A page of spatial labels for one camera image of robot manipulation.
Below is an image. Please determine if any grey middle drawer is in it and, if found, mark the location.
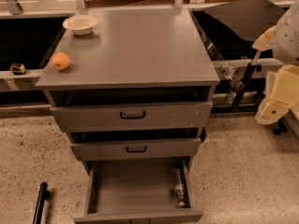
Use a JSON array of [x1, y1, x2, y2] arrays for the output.
[[71, 138, 200, 161]]

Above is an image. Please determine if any metal clamp bracket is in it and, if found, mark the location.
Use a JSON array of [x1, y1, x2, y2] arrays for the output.
[[219, 66, 245, 105]]

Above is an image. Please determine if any grey open bottom drawer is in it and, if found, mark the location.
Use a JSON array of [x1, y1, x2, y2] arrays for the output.
[[74, 158, 203, 224]]

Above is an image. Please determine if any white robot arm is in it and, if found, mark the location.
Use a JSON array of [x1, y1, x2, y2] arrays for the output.
[[252, 0, 299, 125]]

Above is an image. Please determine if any white bowl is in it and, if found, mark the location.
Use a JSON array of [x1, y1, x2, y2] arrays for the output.
[[63, 15, 97, 35]]

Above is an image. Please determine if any yellow black tape measure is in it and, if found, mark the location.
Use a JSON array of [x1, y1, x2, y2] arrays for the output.
[[10, 63, 26, 75]]

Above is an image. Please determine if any grey top drawer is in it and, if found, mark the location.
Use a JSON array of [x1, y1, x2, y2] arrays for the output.
[[51, 102, 212, 133]]

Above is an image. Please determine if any orange fruit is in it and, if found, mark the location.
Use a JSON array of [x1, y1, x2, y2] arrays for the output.
[[51, 52, 70, 71]]

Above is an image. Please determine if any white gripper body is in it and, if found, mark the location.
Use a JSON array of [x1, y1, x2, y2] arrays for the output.
[[255, 64, 299, 125]]

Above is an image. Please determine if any black bar on floor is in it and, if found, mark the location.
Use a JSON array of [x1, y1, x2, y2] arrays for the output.
[[33, 182, 51, 224]]

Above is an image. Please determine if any black tray stand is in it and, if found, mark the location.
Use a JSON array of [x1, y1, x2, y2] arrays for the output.
[[196, 0, 285, 113]]

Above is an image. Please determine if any grey drawer cabinet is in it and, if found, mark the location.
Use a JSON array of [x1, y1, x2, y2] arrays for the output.
[[35, 7, 221, 173]]

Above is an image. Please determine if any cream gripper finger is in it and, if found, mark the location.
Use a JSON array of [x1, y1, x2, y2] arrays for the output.
[[252, 26, 276, 51]]

